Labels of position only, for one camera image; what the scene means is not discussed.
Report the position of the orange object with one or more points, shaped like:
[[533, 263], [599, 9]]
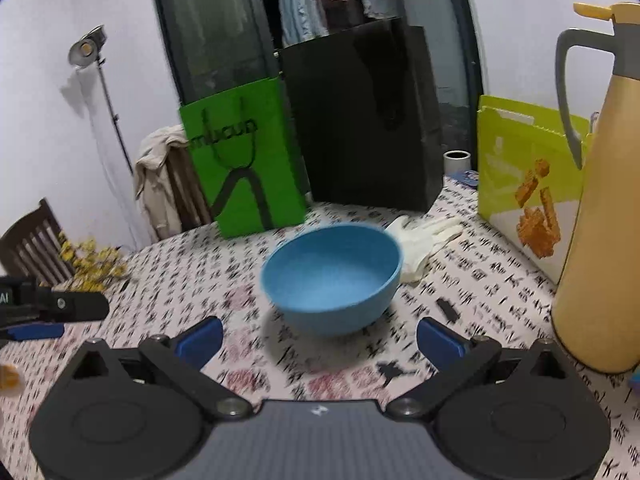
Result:
[[10, 379]]

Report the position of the black paper bag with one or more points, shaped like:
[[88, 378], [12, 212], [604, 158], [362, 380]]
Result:
[[360, 120]]

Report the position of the studio light on stand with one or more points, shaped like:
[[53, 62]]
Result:
[[85, 50]]

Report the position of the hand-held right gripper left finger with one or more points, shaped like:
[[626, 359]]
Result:
[[202, 342]]

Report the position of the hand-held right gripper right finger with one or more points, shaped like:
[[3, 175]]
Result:
[[441, 344]]

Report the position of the green paper bag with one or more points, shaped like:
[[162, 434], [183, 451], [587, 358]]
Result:
[[270, 160]]

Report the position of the brown wooden chair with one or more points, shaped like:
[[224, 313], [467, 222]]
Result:
[[187, 190]]

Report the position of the dark wooden chair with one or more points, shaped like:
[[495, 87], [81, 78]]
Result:
[[30, 245]]

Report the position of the yellow flower branches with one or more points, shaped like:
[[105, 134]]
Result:
[[95, 265]]

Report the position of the yellow thermos jug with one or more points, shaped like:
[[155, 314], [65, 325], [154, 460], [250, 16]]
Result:
[[600, 210]]

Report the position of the hanging light blue shirt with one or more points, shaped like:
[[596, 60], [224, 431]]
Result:
[[300, 5]]

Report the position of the white glove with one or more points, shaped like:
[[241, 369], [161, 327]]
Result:
[[415, 265], [425, 235]]

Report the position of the yellow-green paper bag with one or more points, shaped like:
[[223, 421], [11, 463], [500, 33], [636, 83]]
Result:
[[520, 150]]

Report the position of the white cup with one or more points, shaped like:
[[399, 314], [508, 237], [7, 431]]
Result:
[[456, 164]]

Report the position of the blue bowl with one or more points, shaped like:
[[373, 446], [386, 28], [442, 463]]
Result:
[[330, 280]]

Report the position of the beige jacket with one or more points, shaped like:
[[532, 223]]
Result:
[[150, 185]]

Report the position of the blue packet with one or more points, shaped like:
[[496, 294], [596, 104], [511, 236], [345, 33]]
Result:
[[467, 179]]

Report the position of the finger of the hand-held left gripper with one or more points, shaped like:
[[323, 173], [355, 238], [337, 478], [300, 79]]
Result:
[[35, 332], [75, 306]]

